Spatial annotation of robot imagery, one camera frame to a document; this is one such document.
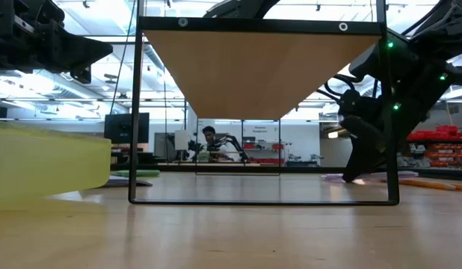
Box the black table frame rails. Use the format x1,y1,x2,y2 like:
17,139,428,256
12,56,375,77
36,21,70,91
110,163,462,182

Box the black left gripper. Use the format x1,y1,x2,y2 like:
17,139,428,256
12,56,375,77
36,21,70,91
0,14,114,85

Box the yellow plastic tray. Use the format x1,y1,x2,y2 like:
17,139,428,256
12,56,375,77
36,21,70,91
0,119,113,211

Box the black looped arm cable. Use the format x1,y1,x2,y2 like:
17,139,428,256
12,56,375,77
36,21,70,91
315,73,366,102

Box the shelving with red bins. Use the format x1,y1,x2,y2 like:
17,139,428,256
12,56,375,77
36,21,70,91
405,125,462,169

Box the black monitor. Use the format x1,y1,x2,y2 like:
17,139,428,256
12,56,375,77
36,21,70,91
103,112,150,145

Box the person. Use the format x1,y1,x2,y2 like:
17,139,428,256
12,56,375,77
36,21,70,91
200,126,235,163

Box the wooden shelf riser black frame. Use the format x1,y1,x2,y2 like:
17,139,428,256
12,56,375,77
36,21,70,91
128,0,401,207

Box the pale purple item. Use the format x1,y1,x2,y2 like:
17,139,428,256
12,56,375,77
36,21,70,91
321,170,419,185

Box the rack with red bins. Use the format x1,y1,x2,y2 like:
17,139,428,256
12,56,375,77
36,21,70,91
242,140,287,166

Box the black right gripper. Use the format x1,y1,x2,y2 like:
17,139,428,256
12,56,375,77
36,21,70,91
337,89,382,185

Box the thin black hanging cable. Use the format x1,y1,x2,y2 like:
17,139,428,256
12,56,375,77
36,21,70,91
109,0,138,115

